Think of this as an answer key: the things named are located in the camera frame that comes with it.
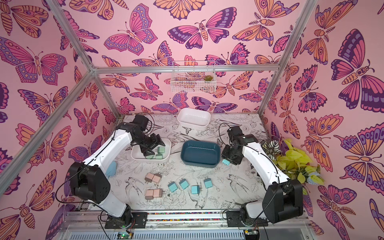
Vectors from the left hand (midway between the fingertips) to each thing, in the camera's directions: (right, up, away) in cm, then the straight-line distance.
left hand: (163, 146), depth 83 cm
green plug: (-4, -4, +14) cm, 15 cm away
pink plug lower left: (-7, -25, -3) cm, 26 cm away
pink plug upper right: (-4, -19, +3) cm, 19 cm away
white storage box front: (-20, -7, +14) cm, 26 cm away
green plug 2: (-5, -8, +11) cm, 15 cm away
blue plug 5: (+25, -21, +2) cm, 33 cm away
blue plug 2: (+5, -22, 0) cm, 23 cm away
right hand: (+35, -6, -1) cm, 35 cm away
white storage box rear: (+17, +17, +37) cm, 44 cm away
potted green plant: (+68, -7, -9) cm, 69 cm away
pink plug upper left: (-9, -19, +3) cm, 21 cm away
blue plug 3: (+12, -21, +1) cm, 24 cm away
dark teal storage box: (+22, -7, +14) cm, 26 cm away
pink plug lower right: (-3, -25, -2) cm, 26 cm away
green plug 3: (-10, -8, +11) cm, 17 cm away
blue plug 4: (+18, -23, -2) cm, 30 cm away
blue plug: (+34, -7, -6) cm, 35 cm away
